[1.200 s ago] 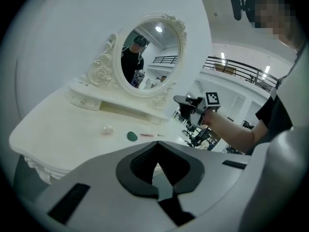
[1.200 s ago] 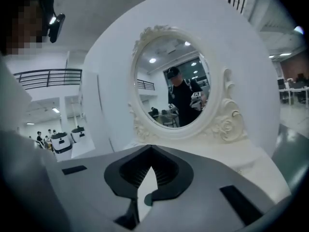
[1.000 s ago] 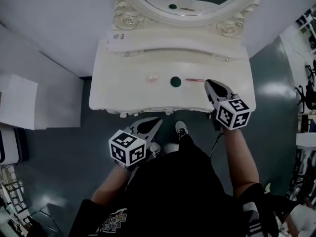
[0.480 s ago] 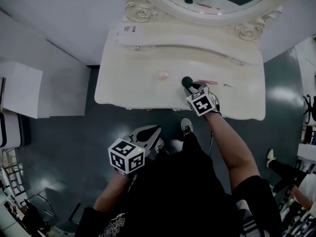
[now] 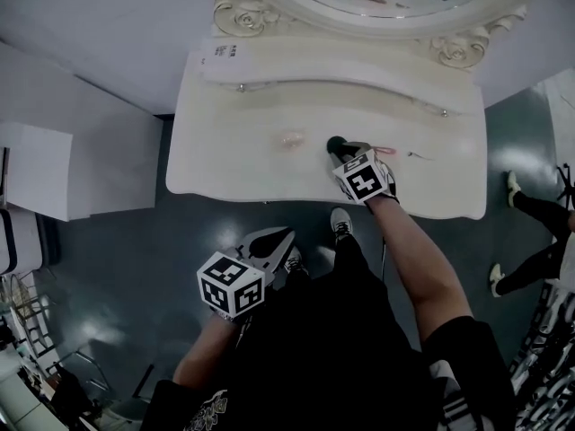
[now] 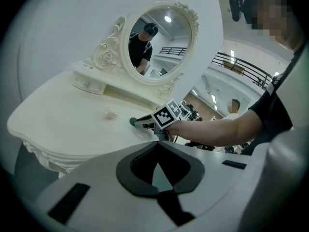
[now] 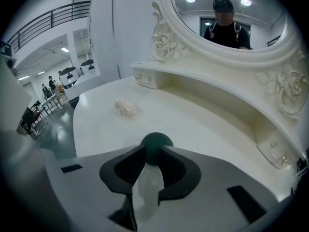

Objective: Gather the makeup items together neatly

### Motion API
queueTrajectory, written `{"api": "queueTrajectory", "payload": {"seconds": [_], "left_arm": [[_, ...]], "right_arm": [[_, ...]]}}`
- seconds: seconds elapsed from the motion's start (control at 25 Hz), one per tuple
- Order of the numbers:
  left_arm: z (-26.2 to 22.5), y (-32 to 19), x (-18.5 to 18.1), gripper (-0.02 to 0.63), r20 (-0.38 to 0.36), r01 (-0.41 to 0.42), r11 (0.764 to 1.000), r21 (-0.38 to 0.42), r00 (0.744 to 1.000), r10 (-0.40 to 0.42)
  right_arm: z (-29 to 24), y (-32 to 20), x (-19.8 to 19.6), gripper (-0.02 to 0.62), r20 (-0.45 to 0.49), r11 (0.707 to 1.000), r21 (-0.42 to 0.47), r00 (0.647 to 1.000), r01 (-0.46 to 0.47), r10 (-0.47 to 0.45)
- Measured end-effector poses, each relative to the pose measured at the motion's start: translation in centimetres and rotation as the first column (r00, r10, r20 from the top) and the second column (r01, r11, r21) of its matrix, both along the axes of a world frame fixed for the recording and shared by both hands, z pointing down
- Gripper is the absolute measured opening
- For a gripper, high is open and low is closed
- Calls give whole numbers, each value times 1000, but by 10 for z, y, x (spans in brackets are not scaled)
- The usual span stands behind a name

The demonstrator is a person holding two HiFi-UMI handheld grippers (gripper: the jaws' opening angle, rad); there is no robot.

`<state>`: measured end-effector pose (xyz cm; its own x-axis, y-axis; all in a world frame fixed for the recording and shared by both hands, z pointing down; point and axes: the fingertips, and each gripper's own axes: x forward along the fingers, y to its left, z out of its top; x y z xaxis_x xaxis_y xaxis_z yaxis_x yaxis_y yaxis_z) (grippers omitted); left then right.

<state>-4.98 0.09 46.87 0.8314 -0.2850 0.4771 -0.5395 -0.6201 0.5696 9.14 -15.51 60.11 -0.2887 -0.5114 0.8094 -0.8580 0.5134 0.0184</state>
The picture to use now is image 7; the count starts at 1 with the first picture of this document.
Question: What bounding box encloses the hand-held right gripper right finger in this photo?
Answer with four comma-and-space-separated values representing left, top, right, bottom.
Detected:
157, 145, 287, 232

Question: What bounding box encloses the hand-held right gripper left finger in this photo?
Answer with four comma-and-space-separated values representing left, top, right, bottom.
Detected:
40, 143, 146, 232

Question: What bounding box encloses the dark green round lid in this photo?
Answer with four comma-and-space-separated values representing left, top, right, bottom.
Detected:
140, 132, 175, 167

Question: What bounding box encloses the white dressing table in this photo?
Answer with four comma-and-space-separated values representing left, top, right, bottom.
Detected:
72, 0, 309, 203

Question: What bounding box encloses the white metal-leg table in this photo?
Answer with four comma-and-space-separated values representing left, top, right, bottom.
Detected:
41, 93, 65, 117

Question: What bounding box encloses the white black-topped robot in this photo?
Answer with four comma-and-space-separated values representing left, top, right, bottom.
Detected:
58, 66, 80, 99
79, 58, 98, 77

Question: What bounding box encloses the black folding chair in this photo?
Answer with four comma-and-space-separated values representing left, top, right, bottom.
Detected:
16, 100, 49, 140

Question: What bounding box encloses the black balcony railing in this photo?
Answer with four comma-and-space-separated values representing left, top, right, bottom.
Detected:
6, 0, 91, 53

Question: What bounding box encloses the oval mirror ornate white frame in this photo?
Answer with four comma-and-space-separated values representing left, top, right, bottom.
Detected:
148, 0, 309, 117

